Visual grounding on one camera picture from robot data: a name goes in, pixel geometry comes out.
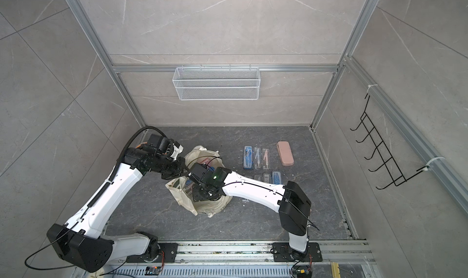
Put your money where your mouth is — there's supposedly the pink glasses case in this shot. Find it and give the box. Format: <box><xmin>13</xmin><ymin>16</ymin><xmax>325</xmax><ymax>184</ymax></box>
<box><xmin>277</xmin><ymin>141</ymin><xmax>294</xmax><ymax>167</ymax></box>

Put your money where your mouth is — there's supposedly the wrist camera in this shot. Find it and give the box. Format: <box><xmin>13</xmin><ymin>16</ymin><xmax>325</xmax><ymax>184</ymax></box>
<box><xmin>146</xmin><ymin>134</ymin><xmax>184</xmax><ymax>159</ymax></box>
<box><xmin>188</xmin><ymin>163</ymin><xmax>213</xmax><ymax>184</ymax></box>

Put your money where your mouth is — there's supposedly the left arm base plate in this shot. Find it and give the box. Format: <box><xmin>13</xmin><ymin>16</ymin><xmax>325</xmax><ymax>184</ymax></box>
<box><xmin>126</xmin><ymin>243</ymin><xmax>179</xmax><ymax>263</ymax></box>

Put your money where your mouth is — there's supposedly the white wire mesh basket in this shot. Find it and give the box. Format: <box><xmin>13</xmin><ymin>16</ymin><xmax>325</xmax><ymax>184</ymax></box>
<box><xmin>173</xmin><ymin>67</ymin><xmax>261</xmax><ymax>101</ymax></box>

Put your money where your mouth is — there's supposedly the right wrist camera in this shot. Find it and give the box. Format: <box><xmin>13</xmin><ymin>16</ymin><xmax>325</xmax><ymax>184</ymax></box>
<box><xmin>188</xmin><ymin>163</ymin><xmax>213</xmax><ymax>184</ymax></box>

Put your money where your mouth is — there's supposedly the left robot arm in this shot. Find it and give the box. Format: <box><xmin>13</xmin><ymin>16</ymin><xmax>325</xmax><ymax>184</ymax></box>
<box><xmin>47</xmin><ymin>126</ymin><xmax>185</xmax><ymax>273</ymax></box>

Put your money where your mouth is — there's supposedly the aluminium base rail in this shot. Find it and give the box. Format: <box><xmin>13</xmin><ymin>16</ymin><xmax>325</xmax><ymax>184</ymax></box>
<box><xmin>107</xmin><ymin>240</ymin><xmax>376</xmax><ymax>267</ymax></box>

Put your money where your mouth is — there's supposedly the small clear plastic box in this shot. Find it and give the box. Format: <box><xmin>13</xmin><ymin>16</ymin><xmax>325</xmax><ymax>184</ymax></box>
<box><xmin>262</xmin><ymin>148</ymin><xmax>270</xmax><ymax>170</ymax></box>

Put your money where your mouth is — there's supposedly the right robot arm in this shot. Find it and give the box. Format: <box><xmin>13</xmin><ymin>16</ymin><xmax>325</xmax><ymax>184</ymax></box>
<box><xmin>188</xmin><ymin>163</ymin><xmax>315</xmax><ymax>254</ymax></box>

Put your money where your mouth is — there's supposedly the blue box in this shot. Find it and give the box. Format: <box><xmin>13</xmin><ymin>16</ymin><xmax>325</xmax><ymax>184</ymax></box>
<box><xmin>271</xmin><ymin>171</ymin><xmax>283</xmax><ymax>185</ymax></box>

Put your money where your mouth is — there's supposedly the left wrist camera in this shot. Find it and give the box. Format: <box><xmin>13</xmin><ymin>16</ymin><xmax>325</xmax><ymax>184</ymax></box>
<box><xmin>146</xmin><ymin>134</ymin><xmax>184</xmax><ymax>159</ymax></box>

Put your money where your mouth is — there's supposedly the floral canvas tote bag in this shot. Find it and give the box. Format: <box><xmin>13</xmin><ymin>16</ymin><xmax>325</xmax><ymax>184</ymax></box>
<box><xmin>165</xmin><ymin>145</ymin><xmax>232</xmax><ymax>218</ymax></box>

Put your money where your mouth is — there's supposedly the black wire hook rack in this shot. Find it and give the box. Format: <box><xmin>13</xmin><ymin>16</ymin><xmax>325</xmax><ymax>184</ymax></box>
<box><xmin>349</xmin><ymin>94</ymin><xmax>429</xmax><ymax>190</ymax></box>

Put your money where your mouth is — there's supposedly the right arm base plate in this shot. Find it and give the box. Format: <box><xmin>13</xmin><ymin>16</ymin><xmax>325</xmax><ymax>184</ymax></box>
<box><xmin>270</xmin><ymin>243</ymin><xmax>323</xmax><ymax>263</ymax></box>

